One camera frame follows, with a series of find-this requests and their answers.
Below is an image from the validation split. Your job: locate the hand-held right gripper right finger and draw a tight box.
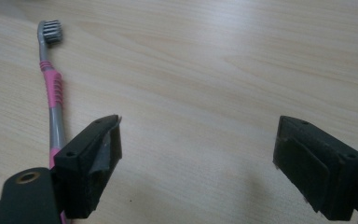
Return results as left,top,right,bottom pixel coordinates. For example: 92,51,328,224
272,115,358,221

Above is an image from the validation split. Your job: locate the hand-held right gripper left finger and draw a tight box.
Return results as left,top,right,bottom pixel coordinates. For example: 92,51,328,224
53,114,123,219

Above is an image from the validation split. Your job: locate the grey and pink toothbrush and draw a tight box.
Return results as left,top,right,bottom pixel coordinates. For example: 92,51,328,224
36,20,69,224

